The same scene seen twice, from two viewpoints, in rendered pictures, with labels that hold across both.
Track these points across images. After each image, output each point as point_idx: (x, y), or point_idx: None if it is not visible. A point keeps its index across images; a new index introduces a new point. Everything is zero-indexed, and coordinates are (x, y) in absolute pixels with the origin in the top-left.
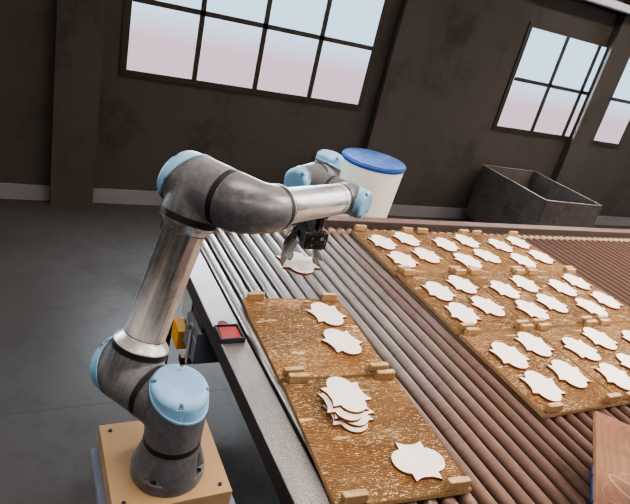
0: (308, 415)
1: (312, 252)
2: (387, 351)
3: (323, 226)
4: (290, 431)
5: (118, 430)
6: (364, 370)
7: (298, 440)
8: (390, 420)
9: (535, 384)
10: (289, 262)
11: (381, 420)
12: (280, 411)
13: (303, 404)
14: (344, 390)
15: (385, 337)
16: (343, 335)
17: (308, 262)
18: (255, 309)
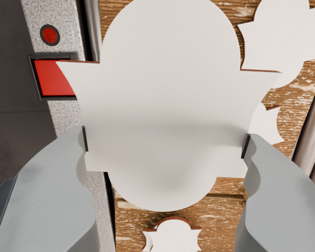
0: (127, 235)
1: (250, 171)
2: None
3: None
4: (108, 233)
5: None
6: (238, 189)
7: (112, 241)
8: (213, 250)
9: None
10: (116, 136)
11: (203, 249)
12: (105, 214)
13: (127, 223)
14: (175, 238)
15: None
16: (261, 121)
17: (220, 134)
18: (117, 4)
